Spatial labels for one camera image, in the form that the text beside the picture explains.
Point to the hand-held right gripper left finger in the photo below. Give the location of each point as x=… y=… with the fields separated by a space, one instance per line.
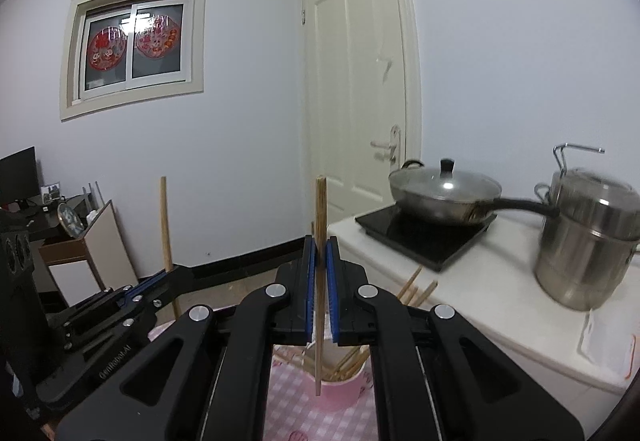
x=311 y=291

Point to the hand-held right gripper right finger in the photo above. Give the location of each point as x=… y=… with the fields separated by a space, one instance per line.
x=332 y=301

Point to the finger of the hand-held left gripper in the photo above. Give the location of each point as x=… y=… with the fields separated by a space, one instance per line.
x=150 y=301
x=110 y=296

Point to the bunch of wooden chopsticks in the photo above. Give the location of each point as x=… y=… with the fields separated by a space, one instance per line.
x=350 y=363

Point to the long wooden chopstick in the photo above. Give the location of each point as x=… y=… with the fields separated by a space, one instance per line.
x=320 y=206
x=165 y=221

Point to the pink cylindrical cup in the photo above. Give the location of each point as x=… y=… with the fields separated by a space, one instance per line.
x=345 y=396

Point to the white brown small cabinet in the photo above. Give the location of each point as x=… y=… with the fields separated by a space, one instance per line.
x=75 y=281

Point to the beige wooden board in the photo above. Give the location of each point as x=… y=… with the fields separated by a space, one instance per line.
x=112 y=246

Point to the round decorative plate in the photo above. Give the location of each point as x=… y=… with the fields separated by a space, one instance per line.
x=70 y=220

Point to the dark desk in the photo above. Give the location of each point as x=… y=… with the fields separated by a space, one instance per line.
x=45 y=223

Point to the bundle of metal rods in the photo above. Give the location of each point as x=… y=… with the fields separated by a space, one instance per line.
x=92 y=198

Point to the black induction cooktop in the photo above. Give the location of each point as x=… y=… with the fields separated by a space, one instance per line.
x=420 y=241

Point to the pink checked tablecloth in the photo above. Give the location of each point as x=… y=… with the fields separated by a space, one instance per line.
x=295 y=401

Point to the black frying pan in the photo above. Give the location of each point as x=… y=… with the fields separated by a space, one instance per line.
x=435 y=213

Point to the black monitor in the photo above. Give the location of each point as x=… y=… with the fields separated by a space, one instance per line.
x=17 y=176

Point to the glass wok lid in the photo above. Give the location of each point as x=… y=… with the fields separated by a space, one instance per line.
x=450 y=186

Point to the white panel door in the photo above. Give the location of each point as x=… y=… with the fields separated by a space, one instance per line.
x=350 y=71

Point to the red round window decoration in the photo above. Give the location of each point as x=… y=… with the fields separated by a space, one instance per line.
x=106 y=48
x=156 y=37

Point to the cream framed window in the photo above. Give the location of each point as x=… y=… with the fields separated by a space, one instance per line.
x=130 y=46

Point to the steel steamer pot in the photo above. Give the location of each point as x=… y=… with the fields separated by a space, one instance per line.
x=580 y=251

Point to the white paper packet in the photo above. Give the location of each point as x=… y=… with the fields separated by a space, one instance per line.
x=607 y=346

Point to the small photo frame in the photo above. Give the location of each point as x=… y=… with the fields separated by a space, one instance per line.
x=51 y=191

